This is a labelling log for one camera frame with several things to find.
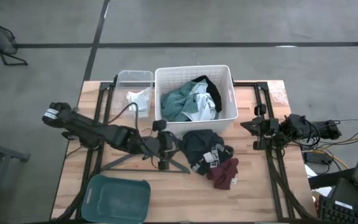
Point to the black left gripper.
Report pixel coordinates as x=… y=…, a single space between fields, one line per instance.
x=163 y=144

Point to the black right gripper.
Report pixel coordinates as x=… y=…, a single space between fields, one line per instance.
x=264 y=127

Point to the dark navy cloth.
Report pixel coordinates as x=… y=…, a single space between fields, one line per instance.
x=200 y=141

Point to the green flower-patterned cloth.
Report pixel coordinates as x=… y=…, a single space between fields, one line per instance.
x=174 y=104

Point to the large white cloth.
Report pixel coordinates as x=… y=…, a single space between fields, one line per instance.
x=202 y=107

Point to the maroon cloth with white tag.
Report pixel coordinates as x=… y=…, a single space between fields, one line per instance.
x=224 y=174

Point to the white cloth with round logo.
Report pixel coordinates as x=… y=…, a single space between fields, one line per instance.
x=137 y=102

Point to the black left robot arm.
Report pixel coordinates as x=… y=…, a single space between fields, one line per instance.
x=104 y=133

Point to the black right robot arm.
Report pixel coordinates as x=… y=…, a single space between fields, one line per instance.
x=325 y=129

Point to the white perforated plastic basket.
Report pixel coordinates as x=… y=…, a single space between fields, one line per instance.
x=197 y=127

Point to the clear plastic film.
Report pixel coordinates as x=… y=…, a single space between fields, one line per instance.
x=278 y=93

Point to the black cloth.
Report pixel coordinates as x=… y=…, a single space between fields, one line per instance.
x=214 y=91

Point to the black clothes hanger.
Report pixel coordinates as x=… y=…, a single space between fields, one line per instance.
x=113 y=162

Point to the black power adapter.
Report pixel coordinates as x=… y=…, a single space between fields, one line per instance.
x=317 y=158

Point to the white paper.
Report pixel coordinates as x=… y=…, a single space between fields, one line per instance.
x=311 y=171

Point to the teal plastic bin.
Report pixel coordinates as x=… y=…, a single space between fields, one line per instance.
x=117 y=199

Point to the clear plastic bin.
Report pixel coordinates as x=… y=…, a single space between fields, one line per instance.
x=123 y=84

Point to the black flat bar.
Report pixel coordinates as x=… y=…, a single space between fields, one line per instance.
x=328 y=180

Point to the black box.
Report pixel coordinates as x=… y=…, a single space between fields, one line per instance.
x=346 y=189

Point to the black keyboard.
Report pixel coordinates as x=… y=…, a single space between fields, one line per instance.
x=340 y=214

